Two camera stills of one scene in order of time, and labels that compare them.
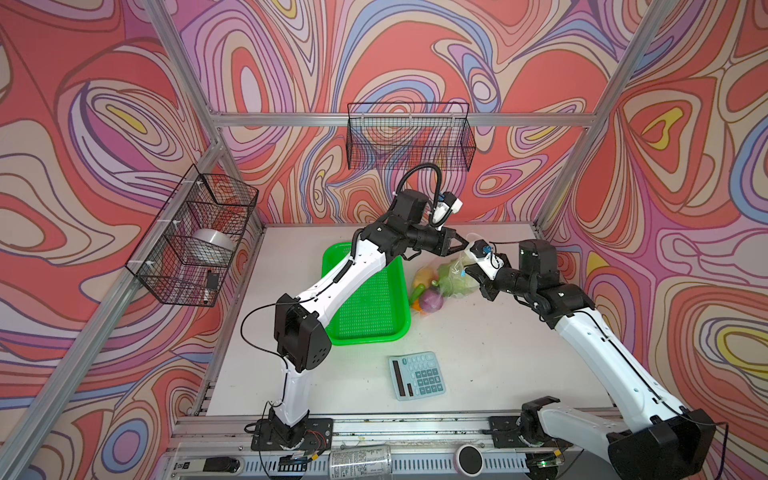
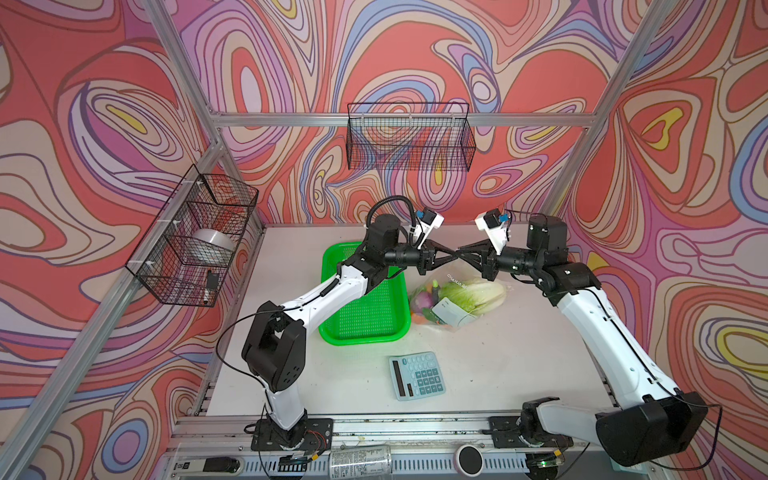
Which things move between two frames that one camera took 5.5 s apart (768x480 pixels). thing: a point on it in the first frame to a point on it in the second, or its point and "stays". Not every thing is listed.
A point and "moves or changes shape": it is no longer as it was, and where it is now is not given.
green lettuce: x=452 y=283 to x=476 y=298
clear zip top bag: x=433 y=286 moves or changes shape
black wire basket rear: x=397 y=135 stays
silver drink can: x=364 y=463 stays
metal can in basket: x=211 y=245 stays
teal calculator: x=416 y=375 stays
